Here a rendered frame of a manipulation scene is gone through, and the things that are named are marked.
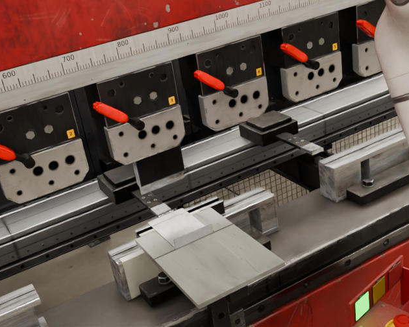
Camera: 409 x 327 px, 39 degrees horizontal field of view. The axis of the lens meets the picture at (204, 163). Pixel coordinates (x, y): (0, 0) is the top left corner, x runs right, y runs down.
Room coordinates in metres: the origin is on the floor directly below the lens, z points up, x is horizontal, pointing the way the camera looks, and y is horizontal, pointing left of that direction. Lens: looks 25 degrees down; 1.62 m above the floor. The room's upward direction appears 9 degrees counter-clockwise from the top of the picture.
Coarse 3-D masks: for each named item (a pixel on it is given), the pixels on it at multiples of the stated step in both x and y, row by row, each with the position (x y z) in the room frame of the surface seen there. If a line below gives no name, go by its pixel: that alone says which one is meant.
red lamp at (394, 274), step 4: (400, 264) 1.00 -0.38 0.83; (396, 268) 0.99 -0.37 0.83; (400, 268) 1.00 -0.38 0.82; (392, 272) 0.98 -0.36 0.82; (396, 272) 0.99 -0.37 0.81; (400, 272) 1.00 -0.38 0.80; (392, 276) 0.98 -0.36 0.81; (396, 276) 0.99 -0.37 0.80; (400, 276) 1.00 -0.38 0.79; (392, 280) 0.98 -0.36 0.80; (396, 280) 0.99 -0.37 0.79; (392, 284) 0.98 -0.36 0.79
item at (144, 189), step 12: (156, 156) 1.04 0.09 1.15; (168, 156) 1.05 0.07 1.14; (180, 156) 1.07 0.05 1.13; (144, 168) 1.03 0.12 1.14; (156, 168) 1.04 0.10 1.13; (168, 168) 1.05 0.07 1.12; (180, 168) 1.06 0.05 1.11; (144, 180) 1.03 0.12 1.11; (156, 180) 1.04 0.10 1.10; (168, 180) 1.06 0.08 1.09; (144, 192) 1.03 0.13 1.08
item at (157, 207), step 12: (120, 168) 1.28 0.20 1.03; (132, 168) 1.26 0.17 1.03; (108, 180) 1.24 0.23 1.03; (120, 180) 1.21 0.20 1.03; (132, 180) 1.22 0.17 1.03; (108, 192) 1.21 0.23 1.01; (120, 192) 1.19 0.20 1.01; (132, 192) 1.20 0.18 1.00; (144, 204) 1.13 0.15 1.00; (156, 204) 1.12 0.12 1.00; (156, 216) 1.08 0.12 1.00
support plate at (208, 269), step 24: (216, 216) 1.04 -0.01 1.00; (144, 240) 0.99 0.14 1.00; (216, 240) 0.95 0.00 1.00; (240, 240) 0.93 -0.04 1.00; (168, 264) 0.89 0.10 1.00; (192, 264) 0.88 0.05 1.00; (216, 264) 0.87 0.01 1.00; (240, 264) 0.86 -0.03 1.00; (264, 264) 0.84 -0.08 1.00; (192, 288) 0.81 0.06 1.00; (216, 288) 0.80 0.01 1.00; (240, 288) 0.80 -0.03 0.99
